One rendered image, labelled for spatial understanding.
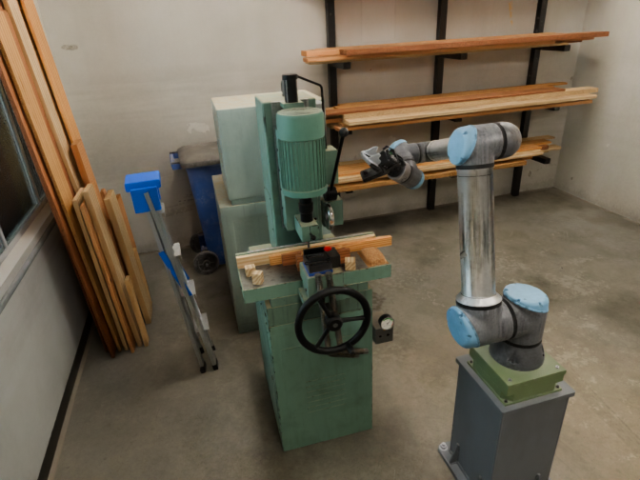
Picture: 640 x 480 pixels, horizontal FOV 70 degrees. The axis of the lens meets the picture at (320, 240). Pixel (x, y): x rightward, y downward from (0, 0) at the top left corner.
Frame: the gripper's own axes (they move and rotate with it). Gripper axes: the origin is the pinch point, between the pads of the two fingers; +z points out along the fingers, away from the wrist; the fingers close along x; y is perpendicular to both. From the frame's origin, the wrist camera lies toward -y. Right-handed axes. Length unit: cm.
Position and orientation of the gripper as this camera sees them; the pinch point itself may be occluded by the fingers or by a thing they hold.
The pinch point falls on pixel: (362, 155)
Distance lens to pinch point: 174.8
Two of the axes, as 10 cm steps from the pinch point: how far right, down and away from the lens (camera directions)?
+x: 2.4, 8.6, -4.5
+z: -6.7, -2.0, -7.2
